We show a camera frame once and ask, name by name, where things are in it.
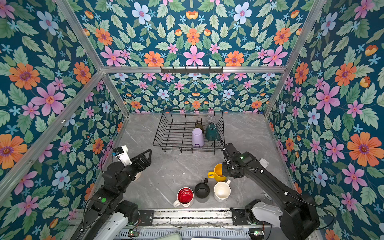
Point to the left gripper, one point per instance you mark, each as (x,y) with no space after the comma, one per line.
(146,162)

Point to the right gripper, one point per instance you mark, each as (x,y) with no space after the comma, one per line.
(229,159)

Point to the yellow mug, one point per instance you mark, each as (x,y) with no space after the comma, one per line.
(217,174)

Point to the dark green mug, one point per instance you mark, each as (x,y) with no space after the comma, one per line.
(212,133)

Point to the lilac plastic cup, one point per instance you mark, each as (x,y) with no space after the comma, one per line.
(197,138)

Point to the clear plastic cup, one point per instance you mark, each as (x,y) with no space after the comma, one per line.
(211,119)

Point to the olive glass cup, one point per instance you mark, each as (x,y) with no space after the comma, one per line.
(199,124)

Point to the black wire dish rack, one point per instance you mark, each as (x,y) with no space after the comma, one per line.
(174,132)

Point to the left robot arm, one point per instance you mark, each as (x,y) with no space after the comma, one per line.
(107,213)

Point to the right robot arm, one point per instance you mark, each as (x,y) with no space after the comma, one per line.
(296,214)

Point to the pink alarm clock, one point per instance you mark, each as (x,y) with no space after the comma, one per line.
(138,175)

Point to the white remote control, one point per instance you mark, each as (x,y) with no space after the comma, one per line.
(264,162)

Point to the white cream mug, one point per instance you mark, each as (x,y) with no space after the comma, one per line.
(222,191)

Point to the black mug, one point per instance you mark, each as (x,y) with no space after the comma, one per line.
(202,190)

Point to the red and white mug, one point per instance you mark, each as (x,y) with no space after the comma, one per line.
(185,198)

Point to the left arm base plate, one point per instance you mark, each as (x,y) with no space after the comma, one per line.
(146,218)

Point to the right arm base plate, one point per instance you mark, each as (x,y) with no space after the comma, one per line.
(242,217)

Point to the black hook rail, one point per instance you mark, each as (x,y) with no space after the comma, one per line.
(192,70)

